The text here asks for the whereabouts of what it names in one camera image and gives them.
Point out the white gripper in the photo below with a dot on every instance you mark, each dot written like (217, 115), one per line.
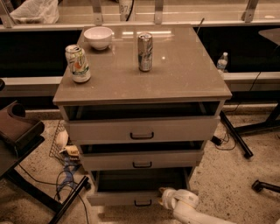
(167, 198)

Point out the grey drawer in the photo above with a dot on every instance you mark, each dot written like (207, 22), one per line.
(141, 160)
(125, 131)
(138, 188)

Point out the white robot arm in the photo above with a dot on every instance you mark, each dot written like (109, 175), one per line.
(183, 204)

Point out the grey drawer cabinet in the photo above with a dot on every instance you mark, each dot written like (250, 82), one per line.
(183, 82)

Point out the black power adapter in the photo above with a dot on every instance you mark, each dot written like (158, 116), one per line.
(216, 140)

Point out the black desk leg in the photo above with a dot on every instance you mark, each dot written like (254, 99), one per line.
(247, 152)

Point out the black caster leg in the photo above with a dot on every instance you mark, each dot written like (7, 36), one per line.
(259, 185)

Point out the plastic water bottle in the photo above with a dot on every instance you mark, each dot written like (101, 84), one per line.
(222, 62)

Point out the dark brown chair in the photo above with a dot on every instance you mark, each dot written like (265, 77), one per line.
(19, 137)

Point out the slim silver can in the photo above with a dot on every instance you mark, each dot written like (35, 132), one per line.
(145, 47)

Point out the green white soda can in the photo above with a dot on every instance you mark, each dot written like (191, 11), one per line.
(77, 63)

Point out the white bowl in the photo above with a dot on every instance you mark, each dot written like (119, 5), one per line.
(98, 37)

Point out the white plastic bag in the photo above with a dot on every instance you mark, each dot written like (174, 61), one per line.
(37, 12)

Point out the wire mesh basket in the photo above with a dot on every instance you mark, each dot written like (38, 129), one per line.
(62, 148)

